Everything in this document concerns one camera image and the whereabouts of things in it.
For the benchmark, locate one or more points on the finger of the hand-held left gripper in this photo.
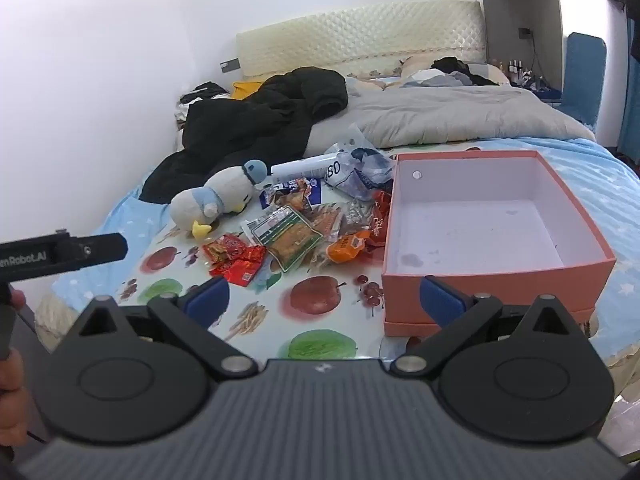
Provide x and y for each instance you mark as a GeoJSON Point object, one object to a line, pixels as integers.
{"type": "Point", "coordinates": [100, 252]}

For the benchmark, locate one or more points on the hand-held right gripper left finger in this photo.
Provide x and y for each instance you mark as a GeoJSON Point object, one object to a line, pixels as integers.
{"type": "Point", "coordinates": [207, 301]}

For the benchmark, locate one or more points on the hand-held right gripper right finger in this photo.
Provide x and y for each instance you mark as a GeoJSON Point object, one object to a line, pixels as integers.
{"type": "Point", "coordinates": [440, 302]}

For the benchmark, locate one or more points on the red foil snack packet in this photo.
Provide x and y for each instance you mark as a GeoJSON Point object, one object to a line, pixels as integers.
{"type": "Point", "coordinates": [242, 270]}

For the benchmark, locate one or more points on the green label snack packet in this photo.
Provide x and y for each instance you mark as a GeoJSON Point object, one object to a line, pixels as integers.
{"type": "Point", "coordinates": [290, 240]}

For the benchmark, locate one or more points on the dark red snack packet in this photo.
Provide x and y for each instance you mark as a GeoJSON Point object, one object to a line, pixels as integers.
{"type": "Point", "coordinates": [380, 215]}

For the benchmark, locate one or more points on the orange snack packet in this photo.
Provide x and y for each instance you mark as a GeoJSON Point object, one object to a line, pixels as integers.
{"type": "Point", "coordinates": [347, 249]}

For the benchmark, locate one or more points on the pink cardboard box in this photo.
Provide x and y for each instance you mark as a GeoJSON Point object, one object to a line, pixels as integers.
{"type": "Point", "coordinates": [550, 280]}

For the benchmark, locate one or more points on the blue snack packet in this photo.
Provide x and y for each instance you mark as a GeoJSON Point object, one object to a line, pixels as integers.
{"type": "Point", "coordinates": [300, 187]}

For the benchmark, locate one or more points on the person's left hand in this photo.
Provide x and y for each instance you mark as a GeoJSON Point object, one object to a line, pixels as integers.
{"type": "Point", "coordinates": [10, 390]}

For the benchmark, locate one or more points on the penguin plush toy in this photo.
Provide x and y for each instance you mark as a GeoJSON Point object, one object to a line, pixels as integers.
{"type": "Point", "coordinates": [225, 185]}

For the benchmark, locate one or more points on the silver dried fish packet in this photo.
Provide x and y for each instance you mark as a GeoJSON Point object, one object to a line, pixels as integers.
{"type": "Point", "coordinates": [361, 215]}

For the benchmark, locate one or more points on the blue white plastic bag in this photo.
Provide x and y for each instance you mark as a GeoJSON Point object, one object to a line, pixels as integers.
{"type": "Point", "coordinates": [360, 170]}

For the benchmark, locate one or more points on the white cylindrical tube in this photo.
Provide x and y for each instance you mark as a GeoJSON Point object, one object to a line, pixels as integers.
{"type": "Point", "coordinates": [300, 166]}

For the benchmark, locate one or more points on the black white garment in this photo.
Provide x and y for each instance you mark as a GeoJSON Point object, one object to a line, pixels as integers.
{"type": "Point", "coordinates": [200, 102]}

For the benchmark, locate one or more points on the black jacket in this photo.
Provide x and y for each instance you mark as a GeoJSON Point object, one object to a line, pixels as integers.
{"type": "Point", "coordinates": [240, 115]}

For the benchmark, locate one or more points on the grey blanket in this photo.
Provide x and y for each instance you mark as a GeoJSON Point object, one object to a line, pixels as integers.
{"type": "Point", "coordinates": [440, 110]}

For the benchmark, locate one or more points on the light blue star bedsheet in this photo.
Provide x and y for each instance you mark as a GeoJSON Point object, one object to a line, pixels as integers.
{"type": "Point", "coordinates": [615, 200]}

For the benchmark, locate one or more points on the yellow pillow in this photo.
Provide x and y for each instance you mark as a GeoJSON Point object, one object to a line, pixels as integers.
{"type": "Point", "coordinates": [242, 91]}

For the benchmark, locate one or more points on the dark clothes pile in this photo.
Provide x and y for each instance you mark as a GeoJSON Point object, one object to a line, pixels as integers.
{"type": "Point", "coordinates": [455, 66]}

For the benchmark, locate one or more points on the row of small bottles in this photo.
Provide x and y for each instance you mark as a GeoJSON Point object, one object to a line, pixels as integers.
{"type": "Point", "coordinates": [519, 71]}

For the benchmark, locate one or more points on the blue chair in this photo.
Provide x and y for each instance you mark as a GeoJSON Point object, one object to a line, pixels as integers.
{"type": "Point", "coordinates": [582, 75]}

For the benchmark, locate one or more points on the cream quilted headboard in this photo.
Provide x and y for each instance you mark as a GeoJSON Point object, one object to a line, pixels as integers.
{"type": "Point", "coordinates": [360, 35]}

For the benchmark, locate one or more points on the blue curtain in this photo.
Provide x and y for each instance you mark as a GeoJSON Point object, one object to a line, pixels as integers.
{"type": "Point", "coordinates": [631, 85]}

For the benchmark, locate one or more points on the grey wall socket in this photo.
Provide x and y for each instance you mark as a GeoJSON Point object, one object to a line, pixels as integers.
{"type": "Point", "coordinates": [229, 65]}

